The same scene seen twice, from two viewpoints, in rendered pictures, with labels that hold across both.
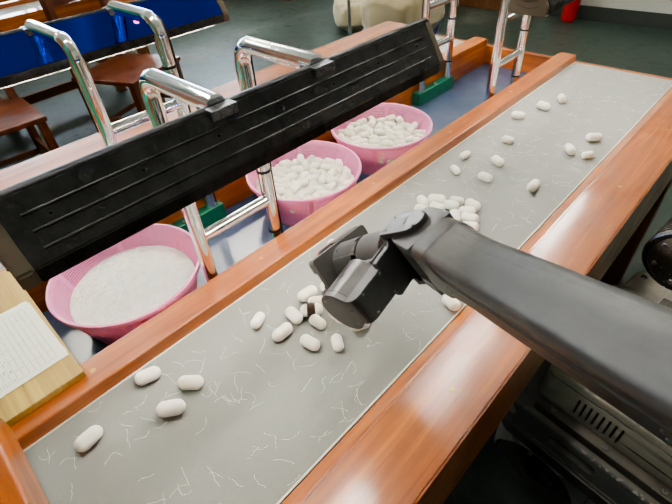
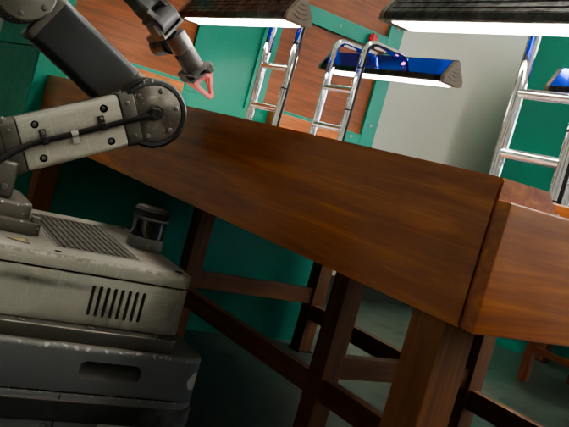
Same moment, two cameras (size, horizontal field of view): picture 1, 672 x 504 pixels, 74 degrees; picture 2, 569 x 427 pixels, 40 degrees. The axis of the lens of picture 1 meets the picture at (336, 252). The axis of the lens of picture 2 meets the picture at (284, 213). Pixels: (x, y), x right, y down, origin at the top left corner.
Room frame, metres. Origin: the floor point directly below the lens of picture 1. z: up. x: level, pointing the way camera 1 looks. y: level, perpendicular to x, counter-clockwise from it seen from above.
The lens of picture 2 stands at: (1.09, -2.08, 0.72)
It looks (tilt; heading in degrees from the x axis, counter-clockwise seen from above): 4 degrees down; 98
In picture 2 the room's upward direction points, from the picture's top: 15 degrees clockwise
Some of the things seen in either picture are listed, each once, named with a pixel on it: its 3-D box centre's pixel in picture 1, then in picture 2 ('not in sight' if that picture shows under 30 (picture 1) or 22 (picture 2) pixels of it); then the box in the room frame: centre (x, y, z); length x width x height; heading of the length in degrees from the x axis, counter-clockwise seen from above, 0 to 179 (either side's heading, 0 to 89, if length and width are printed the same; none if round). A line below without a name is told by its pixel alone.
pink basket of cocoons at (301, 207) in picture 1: (305, 185); not in sight; (0.90, 0.06, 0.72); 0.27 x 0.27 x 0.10
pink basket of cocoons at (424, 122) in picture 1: (380, 140); not in sight; (1.09, -0.15, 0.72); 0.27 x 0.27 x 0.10
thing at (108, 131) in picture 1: (136, 135); (353, 114); (0.86, 0.39, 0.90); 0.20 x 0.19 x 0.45; 133
